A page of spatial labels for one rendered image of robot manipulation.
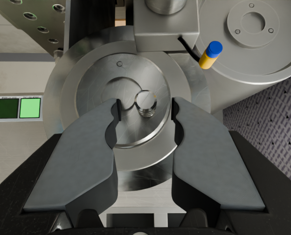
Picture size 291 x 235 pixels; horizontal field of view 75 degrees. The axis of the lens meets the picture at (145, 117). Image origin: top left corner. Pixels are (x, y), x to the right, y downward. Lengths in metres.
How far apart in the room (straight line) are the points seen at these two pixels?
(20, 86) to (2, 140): 2.51
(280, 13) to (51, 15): 0.38
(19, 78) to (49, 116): 2.98
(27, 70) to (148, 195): 2.83
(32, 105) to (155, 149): 0.47
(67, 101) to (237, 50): 0.16
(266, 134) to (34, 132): 0.52
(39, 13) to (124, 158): 0.37
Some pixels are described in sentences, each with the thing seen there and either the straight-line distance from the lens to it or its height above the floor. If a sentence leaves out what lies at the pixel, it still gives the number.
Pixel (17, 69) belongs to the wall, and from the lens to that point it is 3.23.
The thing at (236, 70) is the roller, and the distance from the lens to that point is 0.20.
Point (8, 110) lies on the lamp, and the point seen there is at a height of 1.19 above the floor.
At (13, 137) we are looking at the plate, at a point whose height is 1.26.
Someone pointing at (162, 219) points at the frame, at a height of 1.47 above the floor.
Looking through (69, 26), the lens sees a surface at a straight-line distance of 0.22.
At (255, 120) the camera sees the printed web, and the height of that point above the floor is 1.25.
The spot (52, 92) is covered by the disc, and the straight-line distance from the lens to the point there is 0.19.
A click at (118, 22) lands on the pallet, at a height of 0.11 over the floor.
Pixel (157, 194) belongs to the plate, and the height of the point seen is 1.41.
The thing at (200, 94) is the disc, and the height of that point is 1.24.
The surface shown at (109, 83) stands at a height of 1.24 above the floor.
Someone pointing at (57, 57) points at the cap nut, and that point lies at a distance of 0.58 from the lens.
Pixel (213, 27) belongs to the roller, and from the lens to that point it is 0.21.
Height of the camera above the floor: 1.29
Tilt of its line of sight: 8 degrees down
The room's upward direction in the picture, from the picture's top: 179 degrees clockwise
